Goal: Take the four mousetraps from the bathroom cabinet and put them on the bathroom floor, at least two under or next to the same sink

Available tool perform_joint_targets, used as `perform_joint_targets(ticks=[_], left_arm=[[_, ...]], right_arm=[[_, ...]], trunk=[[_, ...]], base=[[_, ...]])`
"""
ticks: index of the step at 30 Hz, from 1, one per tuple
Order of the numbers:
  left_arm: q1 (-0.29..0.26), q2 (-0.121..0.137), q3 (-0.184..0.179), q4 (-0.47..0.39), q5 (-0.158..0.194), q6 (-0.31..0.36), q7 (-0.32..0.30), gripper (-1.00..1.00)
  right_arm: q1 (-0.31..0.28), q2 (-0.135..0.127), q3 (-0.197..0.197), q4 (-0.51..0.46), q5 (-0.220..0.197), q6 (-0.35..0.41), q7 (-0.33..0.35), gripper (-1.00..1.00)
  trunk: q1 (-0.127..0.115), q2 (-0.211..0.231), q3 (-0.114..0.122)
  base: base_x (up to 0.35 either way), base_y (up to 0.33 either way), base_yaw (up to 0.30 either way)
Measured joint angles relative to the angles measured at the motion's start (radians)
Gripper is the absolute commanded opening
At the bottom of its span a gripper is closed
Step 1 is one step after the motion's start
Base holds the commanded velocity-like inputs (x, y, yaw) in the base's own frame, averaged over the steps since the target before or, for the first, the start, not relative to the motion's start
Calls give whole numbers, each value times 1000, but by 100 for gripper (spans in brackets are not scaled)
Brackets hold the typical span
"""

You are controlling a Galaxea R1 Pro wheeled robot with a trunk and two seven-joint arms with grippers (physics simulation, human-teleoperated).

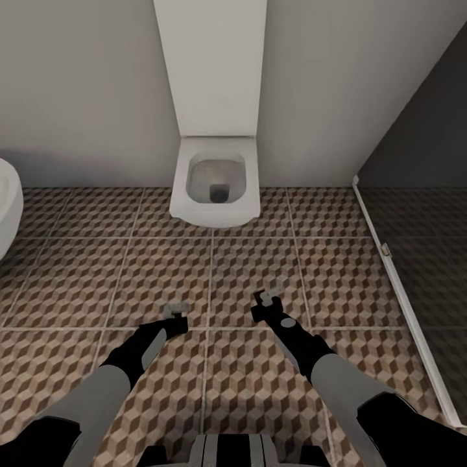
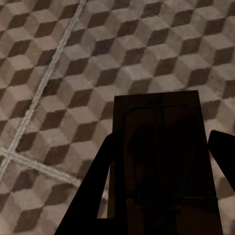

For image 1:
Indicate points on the shower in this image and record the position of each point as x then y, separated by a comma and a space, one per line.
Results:
426, 356

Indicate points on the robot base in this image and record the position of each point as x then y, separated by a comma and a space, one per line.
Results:
312, 456

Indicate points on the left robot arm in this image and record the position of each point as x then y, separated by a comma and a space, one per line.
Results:
70, 431

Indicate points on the toilet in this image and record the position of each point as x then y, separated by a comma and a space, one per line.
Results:
213, 50

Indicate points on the door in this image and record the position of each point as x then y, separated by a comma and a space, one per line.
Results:
414, 187

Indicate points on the robot trunk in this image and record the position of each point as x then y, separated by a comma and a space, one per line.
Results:
233, 450

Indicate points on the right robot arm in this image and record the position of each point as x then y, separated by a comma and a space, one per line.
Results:
384, 428

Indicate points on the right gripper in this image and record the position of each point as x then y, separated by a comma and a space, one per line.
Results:
260, 312

